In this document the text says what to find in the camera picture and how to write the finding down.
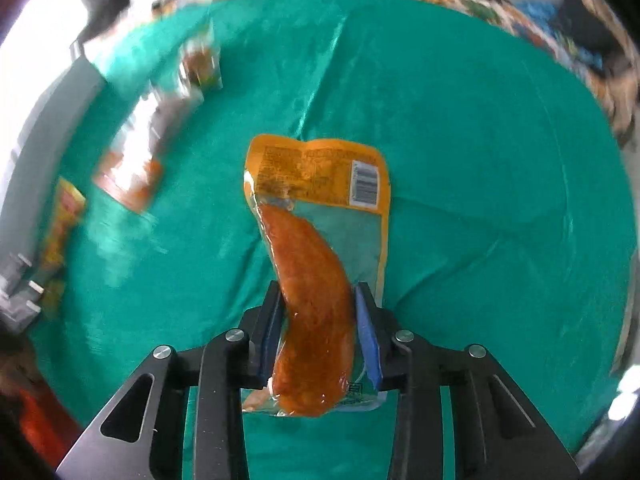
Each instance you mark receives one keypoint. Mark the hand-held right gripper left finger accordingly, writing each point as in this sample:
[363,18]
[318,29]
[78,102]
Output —
[265,345]

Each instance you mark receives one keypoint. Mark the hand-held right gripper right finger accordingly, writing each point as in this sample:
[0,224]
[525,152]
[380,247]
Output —
[370,345]

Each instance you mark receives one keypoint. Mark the yellow packet with orange meat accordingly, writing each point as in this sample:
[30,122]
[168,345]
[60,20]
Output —
[310,270]

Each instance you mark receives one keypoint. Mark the green satin blanket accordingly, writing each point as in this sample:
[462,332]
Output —
[475,210]

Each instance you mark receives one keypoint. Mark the blue-edged orange snack packet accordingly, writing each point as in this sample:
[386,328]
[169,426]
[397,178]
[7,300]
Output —
[132,180]

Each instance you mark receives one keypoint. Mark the red yellow snack packet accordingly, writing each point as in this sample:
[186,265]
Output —
[65,225]

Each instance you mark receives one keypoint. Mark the clear packet with brown snack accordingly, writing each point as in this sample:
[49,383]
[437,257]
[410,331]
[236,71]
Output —
[200,65]

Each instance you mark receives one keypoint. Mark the grey side panel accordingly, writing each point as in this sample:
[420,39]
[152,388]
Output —
[45,135]

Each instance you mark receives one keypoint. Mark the beige patterned cloth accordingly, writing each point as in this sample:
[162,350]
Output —
[622,90]

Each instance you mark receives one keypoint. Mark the blue cloth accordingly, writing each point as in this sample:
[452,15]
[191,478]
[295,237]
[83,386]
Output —
[540,12]

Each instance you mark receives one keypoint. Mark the black cloth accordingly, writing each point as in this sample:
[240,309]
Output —
[590,25]

